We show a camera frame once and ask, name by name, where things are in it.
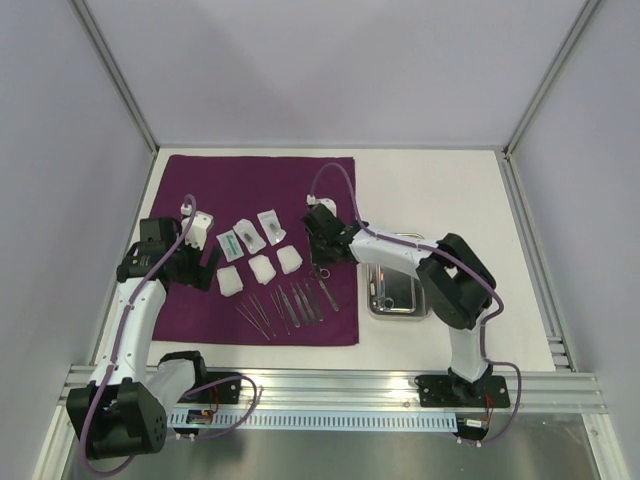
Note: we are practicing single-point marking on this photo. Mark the green white sachet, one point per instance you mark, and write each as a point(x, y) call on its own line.
point(230, 245)

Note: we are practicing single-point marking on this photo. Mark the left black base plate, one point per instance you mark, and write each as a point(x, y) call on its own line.
point(225, 393)

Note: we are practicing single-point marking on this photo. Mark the surgical scissors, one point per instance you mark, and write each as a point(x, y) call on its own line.
point(317, 271)
point(380, 299)

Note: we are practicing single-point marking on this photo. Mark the leftmost steel tweezers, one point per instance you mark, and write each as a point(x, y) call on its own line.
point(249, 318)

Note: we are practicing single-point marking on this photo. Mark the aluminium frame post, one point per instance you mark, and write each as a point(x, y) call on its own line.
point(88, 22)
point(552, 74)

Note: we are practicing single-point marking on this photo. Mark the steel tweezers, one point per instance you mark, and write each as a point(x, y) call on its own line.
point(249, 318)
point(280, 312)
point(262, 313)

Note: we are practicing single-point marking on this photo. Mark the right gauze pad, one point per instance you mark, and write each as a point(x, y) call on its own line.
point(289, 258)

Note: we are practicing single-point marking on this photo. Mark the front aluminium rail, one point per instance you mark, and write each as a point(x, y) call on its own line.
point(379, 390)

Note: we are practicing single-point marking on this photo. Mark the right blister packet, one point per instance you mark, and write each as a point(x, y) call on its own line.
point(272, 228)

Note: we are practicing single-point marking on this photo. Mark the stainless steel tray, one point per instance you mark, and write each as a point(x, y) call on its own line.
point(402, 284)

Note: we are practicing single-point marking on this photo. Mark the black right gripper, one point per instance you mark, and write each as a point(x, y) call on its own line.
point(319, 235)

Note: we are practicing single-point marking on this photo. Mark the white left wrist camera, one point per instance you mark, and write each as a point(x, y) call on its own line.
point(197, 225)

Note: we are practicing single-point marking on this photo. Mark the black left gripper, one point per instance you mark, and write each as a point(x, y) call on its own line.
point(198, 276)

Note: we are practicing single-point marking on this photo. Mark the middle blister packet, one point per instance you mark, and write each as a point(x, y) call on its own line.
point(247, 232)

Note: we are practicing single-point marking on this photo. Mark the slotted cable duct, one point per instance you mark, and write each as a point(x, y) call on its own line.
point(439, 422)

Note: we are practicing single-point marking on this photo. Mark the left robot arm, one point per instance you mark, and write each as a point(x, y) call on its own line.
point(122, 411)

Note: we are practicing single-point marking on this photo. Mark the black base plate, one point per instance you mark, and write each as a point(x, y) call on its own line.
point(448, 391)
point(225, 393)

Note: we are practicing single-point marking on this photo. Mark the middle gauze pad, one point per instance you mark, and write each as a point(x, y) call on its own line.
point(262, 269)

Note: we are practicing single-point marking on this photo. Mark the gauze pad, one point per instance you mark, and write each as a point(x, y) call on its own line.
point(229, 281)
point(289, 258)
point(262, 269)

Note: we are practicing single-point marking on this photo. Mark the right aluminium side rail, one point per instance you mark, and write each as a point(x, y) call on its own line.
point(548, 306)

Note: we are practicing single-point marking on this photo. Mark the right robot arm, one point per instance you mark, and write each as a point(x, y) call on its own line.
point(457, 286)

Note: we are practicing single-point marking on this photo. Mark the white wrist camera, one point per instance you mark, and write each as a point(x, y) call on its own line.
point(330, 204)
point(197, 225)

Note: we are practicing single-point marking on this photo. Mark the right aluminium frame post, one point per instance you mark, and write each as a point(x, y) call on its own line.
point(552, 74)

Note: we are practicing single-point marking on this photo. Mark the left gauze pad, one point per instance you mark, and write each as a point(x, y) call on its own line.
point(229, 281)

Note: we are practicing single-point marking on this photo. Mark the left aluminium frame post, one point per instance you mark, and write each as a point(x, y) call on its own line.
point(88, 22)

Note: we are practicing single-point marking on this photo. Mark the purple cloth mat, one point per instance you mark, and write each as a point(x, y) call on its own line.
point(235, 188)

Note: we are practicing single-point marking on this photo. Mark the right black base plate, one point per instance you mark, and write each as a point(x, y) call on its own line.
point(448, 391)

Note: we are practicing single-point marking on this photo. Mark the blister packet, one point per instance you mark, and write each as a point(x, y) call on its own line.
point(272, 228)
point(247, 232)

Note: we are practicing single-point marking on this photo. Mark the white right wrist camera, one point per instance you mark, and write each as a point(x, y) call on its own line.
point(330, 204)

